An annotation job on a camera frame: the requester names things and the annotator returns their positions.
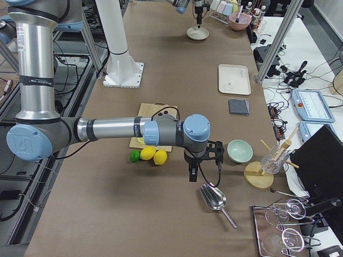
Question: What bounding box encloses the yellow lemon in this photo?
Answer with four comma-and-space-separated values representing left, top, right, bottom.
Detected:
153, 149, 168, 165
140, 146, 156, 161

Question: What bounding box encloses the wooden cutting board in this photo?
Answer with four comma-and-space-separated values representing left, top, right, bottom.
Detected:
129, 103, 178, 149

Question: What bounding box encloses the white plastic cup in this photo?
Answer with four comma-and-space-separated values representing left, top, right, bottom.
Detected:
210, 0, 220, 11

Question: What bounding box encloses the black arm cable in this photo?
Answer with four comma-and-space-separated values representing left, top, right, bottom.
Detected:
151, 107, 222, 187

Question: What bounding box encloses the teach pendant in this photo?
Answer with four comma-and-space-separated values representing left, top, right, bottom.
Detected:
291, 89, 335, 123
299, 121, 335, 142

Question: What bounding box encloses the round white plate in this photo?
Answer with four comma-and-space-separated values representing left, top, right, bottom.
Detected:
187, 26, 210, 41

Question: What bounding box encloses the pink bowl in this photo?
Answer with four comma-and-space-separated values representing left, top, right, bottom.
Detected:
229, 12, 251, 31

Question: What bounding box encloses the white rabbit tray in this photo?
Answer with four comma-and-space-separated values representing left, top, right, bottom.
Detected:
218, 64, 251, 95

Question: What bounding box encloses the light blue plastic cup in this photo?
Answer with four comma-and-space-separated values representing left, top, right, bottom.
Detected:
223, 3, 233, 16

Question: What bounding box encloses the wooden cup holder stand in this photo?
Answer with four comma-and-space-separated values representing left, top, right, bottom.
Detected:
244, 127, 299, 189

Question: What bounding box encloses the grey folded cloth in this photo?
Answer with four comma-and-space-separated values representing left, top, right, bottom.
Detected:
228, 99, 250, 116

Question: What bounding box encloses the bottle rack with bottles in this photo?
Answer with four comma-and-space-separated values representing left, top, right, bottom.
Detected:
244, 2, 266, 34

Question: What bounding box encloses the green lime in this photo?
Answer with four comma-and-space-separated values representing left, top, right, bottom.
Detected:
130, 149, 140, 163

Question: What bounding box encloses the black monitor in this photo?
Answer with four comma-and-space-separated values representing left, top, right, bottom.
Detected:
290, 125, 342, 202

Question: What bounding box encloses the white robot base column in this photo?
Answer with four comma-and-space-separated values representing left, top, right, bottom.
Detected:
96, 0, 144, 88

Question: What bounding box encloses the black wire glass rack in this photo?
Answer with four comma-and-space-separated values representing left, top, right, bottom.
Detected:
250, 197, 343, 257

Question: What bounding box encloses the pink plastic cup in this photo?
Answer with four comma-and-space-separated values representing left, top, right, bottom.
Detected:
216, 1, 227, 14

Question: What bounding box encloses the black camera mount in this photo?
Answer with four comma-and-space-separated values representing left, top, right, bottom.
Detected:
207, 140, 225, 165

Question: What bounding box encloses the steel scoop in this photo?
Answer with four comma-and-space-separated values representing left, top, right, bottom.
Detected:
199, 184, 237, 229

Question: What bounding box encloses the wine glass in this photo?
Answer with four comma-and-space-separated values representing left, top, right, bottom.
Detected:
265, 199, 306, 226
262, 228, 305, 256

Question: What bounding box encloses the clear glass cup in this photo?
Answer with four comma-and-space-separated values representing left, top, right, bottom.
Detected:
261, 145, 289, 174

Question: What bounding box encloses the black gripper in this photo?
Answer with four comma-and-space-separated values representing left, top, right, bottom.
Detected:
184, 150, 203, 182
193, 0, 205, 16

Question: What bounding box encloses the mint green bowl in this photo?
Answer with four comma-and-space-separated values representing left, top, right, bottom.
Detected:
227, 140, 253, 163

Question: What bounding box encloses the aluminium frame post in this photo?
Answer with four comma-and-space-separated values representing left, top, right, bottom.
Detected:
256, 0, 303, 84

